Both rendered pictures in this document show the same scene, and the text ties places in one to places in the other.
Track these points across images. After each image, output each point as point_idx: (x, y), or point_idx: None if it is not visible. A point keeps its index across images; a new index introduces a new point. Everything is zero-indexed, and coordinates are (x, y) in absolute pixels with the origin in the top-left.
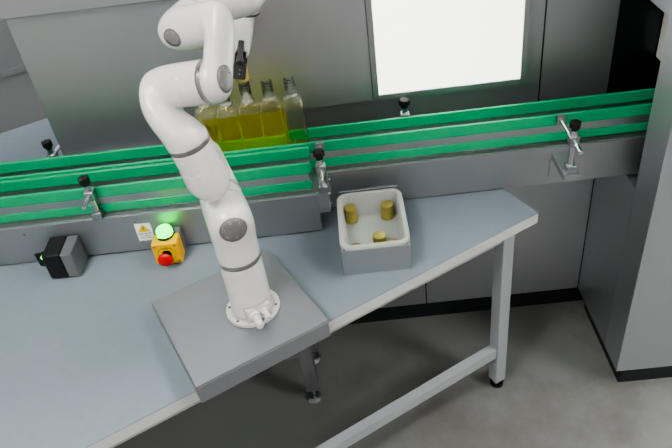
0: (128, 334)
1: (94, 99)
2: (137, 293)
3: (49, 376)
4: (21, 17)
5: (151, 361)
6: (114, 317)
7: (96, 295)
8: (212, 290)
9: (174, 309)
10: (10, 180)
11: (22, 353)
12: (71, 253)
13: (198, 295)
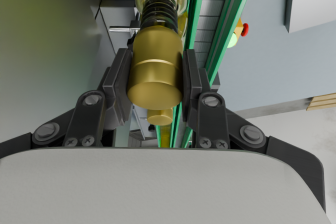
0: (292, 39)
1: (118, 134)
2: (253, 40)
3: (291, 69)
4: None
5: (334, 22)
6: (268, 49)
7: (239, 60)
8: None
9: (315, 16)
10: (176, 128)
11: (264, 81)
12: (219, 84)
13: None
